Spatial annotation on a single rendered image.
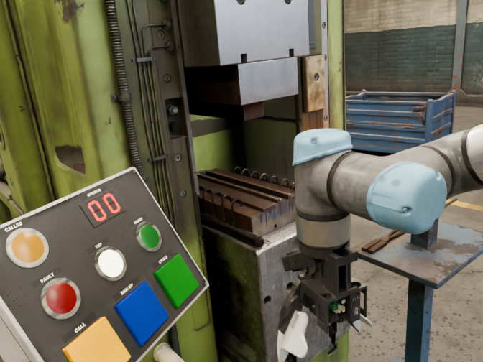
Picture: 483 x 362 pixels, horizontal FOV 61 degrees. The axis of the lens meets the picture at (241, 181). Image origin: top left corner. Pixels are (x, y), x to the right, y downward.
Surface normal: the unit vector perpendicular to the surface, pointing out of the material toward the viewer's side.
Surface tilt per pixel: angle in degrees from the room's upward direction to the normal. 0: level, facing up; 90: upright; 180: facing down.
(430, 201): 90
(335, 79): 90
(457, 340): 0
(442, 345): 0
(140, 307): 60
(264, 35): 90
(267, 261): 90
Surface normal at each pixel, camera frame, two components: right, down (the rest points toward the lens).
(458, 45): -0.76, 0.26
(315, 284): -0.08, -0.95
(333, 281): -0.90, 0.21
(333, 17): 0.64, 0.18
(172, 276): 0.74, -0.42
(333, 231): 0.13, 0.29
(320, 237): -0.31, 0.33
